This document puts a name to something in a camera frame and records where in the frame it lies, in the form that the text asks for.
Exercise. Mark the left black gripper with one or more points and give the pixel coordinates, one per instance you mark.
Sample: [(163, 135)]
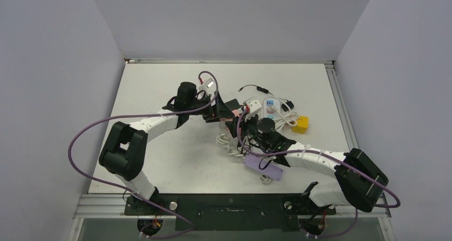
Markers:
[(219, 110)]

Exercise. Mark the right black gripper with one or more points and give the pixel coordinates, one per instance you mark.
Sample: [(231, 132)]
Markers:
[(243, 124)]

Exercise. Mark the white multi-socket power strip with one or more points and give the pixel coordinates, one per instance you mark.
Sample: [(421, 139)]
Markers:
[(271, 108)]

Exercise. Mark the black plug adapter with cable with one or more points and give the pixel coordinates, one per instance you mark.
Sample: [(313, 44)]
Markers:
[(286, 104)]

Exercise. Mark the yellow cube plug adapter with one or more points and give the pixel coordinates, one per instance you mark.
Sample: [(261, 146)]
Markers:
[(301, 125)]

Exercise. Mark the pink cube socket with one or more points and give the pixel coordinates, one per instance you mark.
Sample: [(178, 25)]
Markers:
[(226, 120)]

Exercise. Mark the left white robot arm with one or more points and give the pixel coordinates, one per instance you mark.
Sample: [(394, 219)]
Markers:
[(124, 151)]

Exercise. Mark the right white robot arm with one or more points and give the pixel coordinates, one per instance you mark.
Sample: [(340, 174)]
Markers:
[(358, 181)]

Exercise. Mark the purple power strip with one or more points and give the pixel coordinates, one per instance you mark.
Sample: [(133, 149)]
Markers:
[(263, 166)]

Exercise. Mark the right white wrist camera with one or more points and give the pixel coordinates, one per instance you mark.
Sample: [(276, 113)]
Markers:
[(253, 107)]

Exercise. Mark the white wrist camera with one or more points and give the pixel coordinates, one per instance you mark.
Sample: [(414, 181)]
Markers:
[(253, 107), (207, 85)]

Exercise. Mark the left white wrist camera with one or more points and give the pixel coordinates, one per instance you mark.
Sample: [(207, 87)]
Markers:
[(207, 85)]

